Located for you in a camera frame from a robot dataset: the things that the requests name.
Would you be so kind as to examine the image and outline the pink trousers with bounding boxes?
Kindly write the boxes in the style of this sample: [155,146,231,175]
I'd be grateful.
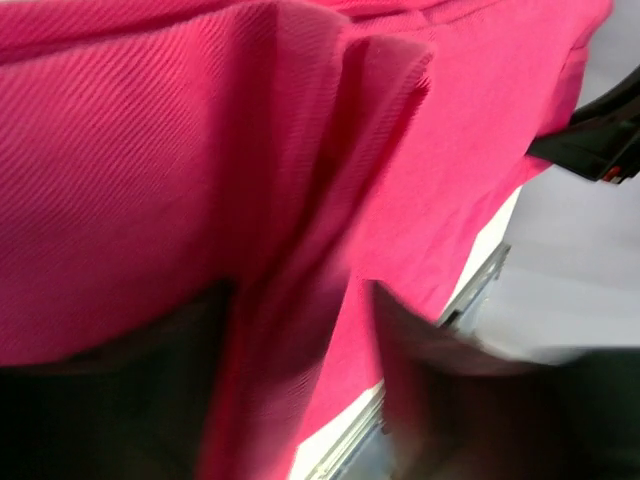
[1,1,613,479]

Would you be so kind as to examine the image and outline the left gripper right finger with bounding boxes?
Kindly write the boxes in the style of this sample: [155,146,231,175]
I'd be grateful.
[367,279,640,480]

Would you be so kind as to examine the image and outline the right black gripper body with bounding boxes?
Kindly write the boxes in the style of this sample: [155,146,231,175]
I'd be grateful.
[530,69,639,185]

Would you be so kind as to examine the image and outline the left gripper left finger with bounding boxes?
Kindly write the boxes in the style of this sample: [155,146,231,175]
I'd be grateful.
[1,281,233,479]

